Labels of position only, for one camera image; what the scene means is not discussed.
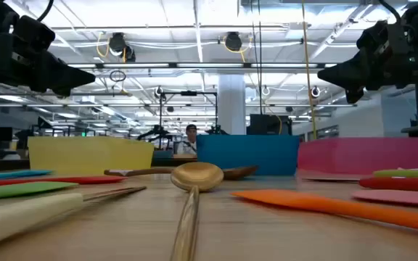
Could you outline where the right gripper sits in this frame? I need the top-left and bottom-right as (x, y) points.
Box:
(317, 50), (418, 104)

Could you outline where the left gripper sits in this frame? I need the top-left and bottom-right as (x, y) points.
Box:
(0, 36), (97, 97)

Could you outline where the red silicone spatula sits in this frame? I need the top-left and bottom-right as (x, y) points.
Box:
(0, 175), (128, 190)

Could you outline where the yellow-green spoon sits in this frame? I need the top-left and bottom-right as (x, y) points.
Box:
(372, 168), (418, 178)

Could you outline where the blue silicone spatula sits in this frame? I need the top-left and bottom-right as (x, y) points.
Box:
(0, 169), (54, 181)

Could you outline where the red silicone spoon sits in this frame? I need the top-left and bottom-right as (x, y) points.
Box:
(358, 176), (418, 194)

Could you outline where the green silicone spatula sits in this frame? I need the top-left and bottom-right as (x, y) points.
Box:
(0, 181), (79, 203)

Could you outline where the wide orange silicone spatula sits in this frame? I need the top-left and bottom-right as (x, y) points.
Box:
(230, 188), (418, 235)

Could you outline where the brown wooden spoon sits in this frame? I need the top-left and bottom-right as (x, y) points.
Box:
(103, 165), (260, 181)

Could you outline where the pale yellow handled knife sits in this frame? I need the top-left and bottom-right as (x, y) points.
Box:
(0, 186), (147, 252)

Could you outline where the gold metal spoon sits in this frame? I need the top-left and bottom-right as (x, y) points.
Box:
(170, 161), (225, 261)

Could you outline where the pink plastic bin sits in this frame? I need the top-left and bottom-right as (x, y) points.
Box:
(297, 136), (418, 181)

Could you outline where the long ceiling light strip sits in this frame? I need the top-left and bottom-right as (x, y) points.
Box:
(67, 62), (340, 70)

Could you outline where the yellow plastic bin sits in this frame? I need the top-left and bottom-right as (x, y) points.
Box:
(27, 136), (155, 177)

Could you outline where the black background cabinet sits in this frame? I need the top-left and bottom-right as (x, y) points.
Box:
(247, 114), (292, 136)

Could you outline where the white concrete column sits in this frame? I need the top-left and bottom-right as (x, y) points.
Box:
(217, 74), (247, 136)

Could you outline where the blue plastic bin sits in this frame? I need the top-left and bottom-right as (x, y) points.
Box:
(196, 134), (300, 177)

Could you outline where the pink silicone spatula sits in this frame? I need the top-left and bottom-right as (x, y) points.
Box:
(351, 188), (418, 209)

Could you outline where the person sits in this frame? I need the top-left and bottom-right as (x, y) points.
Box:
(177, 123), (198, 156)

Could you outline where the yellow hanging cable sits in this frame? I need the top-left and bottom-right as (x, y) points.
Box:
(300, 0), (318, 141)

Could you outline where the black hanging cable loop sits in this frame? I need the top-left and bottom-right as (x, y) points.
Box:
(109, 70), (126, 83)

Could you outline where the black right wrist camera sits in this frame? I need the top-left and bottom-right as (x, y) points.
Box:
(357, 20), (409, 55)

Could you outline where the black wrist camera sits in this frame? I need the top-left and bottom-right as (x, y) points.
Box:
(11, 14), (57, 55)
(357, 20), (409, 55)

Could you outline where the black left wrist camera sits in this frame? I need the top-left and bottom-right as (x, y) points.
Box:
(11, 14), (57, 55)

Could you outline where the black ceiling cable reel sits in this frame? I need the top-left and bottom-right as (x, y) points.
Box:
(108, 32), (136, 63)
(224, 31), (243, 52)

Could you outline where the black left camera cable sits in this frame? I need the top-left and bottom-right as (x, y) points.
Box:
(36, 0), (54, 22)

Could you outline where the black camera cable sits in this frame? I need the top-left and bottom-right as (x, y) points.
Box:
(36, 0), (54, 22)
(377, 0), (402, 25)

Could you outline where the black right camera cable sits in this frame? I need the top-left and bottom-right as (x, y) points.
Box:
(377, 0), (402, 25)

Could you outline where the black background rig frame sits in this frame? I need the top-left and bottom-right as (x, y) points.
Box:
(157, 90), (219, 150)

